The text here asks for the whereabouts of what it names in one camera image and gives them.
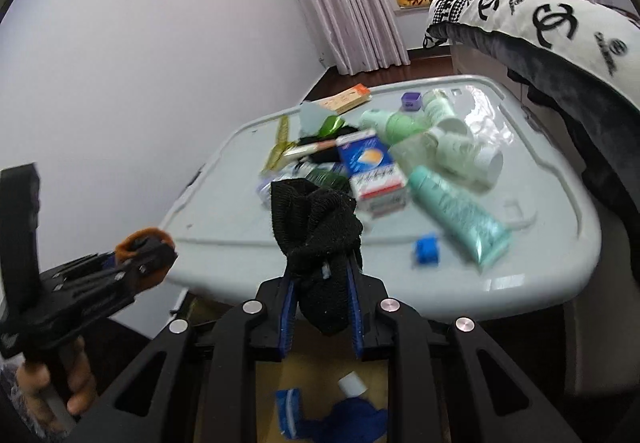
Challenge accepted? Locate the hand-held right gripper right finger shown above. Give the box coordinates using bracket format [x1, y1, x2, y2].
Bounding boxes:
[347, 253, 583, 443]

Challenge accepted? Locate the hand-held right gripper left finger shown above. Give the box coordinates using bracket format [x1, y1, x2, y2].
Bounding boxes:
[66, 276, 297, 443]

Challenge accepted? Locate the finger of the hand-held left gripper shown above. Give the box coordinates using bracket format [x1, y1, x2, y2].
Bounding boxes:
[112, 242, 179, 296]

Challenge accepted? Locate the orange brown peel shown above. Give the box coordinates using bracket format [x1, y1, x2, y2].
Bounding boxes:
[114, 228, 176, 285]

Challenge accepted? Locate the cardboard box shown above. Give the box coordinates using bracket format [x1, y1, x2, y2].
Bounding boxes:
[187, 295, 391, 443]

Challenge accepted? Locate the black knitted cloth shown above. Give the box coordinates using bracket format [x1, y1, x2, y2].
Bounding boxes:
[270, 178, 365, 336]

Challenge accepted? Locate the dark green packet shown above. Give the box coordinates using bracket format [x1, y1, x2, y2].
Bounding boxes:
[305, 168, 351, 194]

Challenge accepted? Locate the blue red white carton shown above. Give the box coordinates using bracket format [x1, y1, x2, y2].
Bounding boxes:
[336, 130, 408, 218]

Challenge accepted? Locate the green foil packet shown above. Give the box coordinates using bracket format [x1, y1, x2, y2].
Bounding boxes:
[315, 115, 347, 138]

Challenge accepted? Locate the person's left hand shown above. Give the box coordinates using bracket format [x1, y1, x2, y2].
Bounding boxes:
[17, 338, 97, 431]

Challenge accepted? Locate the white tube cap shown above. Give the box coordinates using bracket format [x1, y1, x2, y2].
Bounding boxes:
[339, 372, 368, 397]

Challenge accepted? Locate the small blue box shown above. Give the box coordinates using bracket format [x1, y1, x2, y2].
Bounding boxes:
[414, 235, 440, 268]

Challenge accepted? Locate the blue cloth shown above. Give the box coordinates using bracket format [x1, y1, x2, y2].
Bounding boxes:
[305, 398, 389, 443]

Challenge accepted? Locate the white blue crumpled packet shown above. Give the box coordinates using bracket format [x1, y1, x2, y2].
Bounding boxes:
[257, 162, 311, 204]

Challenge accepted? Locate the teal squeeze tube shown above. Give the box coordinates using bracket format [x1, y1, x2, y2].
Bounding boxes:
[407, 165, 512, 266]

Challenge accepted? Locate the black flat cloth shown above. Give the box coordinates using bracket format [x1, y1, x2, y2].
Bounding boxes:
[299, 125, 361, 164]

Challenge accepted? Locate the white pen-shaped tube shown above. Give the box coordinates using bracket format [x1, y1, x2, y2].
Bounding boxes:
[285, 138, 341, 158]

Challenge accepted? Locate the clear plastic bottle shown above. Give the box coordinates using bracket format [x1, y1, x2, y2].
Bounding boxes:
[390, 133, 442, 174]

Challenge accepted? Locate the white green round bottle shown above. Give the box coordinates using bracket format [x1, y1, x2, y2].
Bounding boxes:
[360, 109, 435, 144]

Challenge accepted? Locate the translucent white plastic piece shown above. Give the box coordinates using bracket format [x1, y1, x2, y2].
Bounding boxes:
[299, 102, 331, 136]

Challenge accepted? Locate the tan paper carton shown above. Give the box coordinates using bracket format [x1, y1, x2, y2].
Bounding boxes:
[320, 84, 373, 115]

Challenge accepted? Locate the yellow-green cord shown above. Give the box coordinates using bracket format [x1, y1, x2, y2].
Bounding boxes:
[260, 115, 296, 174]

